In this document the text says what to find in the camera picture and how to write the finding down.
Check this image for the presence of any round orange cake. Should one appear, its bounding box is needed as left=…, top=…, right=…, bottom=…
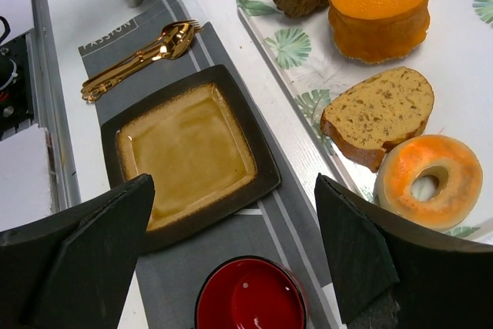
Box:
left=328, top=0, right=431, bottom=64

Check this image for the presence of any speckled bread slice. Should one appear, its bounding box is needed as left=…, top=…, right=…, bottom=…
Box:
left=320, top=66, right=434, bottom=173

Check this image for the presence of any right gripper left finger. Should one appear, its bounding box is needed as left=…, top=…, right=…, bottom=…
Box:
left=1, top=174, right=155, bottom=328

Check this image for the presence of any orange glazed donut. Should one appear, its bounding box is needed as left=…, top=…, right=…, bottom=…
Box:
left=375, top=135, right=483, bottom=231

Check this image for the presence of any leaf pattern serving tray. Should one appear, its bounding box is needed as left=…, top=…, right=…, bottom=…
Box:
left=235, top=0, right=493, bottom=246

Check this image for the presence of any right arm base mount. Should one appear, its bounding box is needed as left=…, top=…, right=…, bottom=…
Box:
left=1, top=35, right=34, bottom=137

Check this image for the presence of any square brown ceramic plate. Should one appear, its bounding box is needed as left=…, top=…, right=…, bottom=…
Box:
left=101, top=65, right=281, bottom=253

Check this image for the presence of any aluminium table rail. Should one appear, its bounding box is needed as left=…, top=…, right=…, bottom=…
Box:
left=26, top=0, right=80, bottom=211

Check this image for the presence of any red enamel mug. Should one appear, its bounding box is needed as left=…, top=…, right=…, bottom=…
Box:
left=194, top=255, right=309, bottom=328

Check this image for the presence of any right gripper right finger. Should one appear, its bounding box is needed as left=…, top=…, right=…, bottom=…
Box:
left=314, top=175, right=492, bottom=328

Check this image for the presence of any grey striped placemat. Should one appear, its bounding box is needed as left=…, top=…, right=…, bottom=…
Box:
left=96, top=23, right=337, bottom=328

